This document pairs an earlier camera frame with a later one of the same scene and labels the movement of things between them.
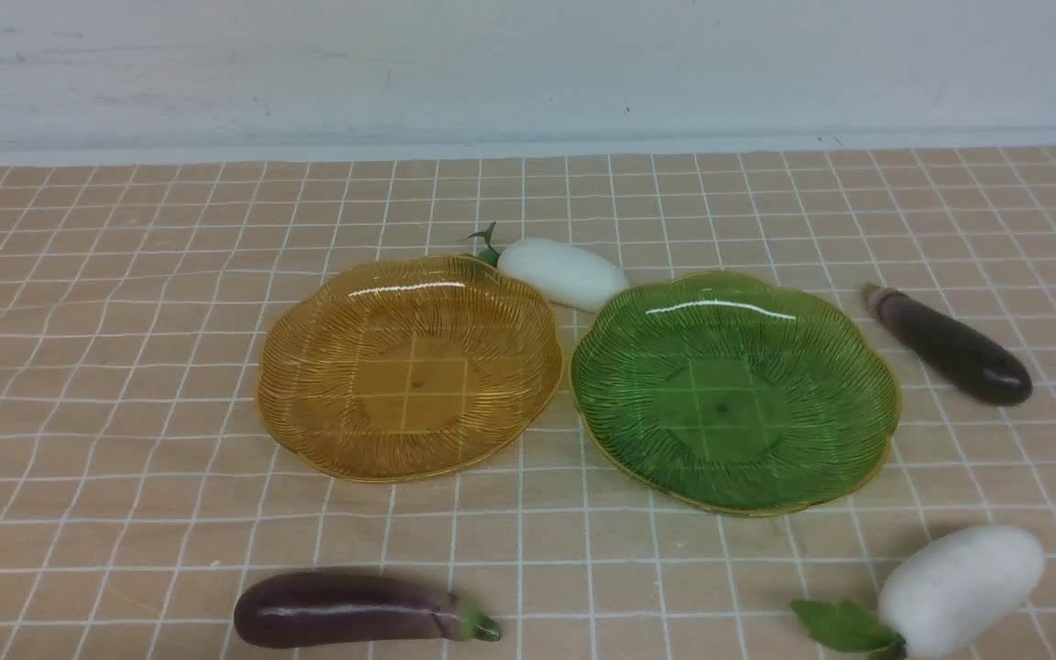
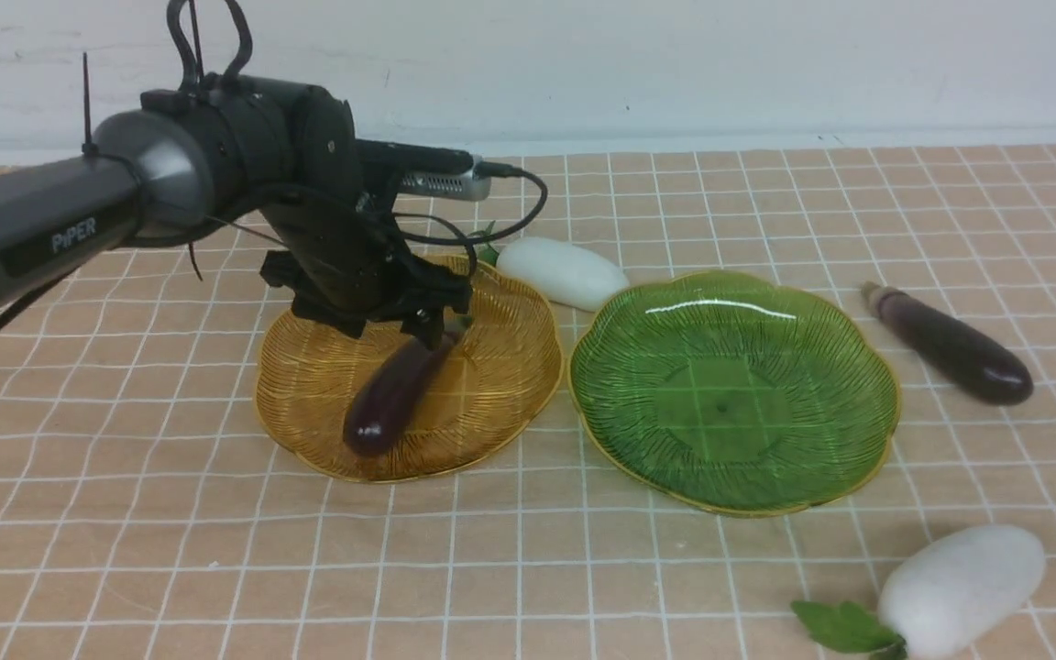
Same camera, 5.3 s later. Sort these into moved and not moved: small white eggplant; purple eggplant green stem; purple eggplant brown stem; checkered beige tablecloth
Moved: purple eggplant green stem
Not moved: purple eggplant brown stem; small white eggplant; checkered beige tablecloth
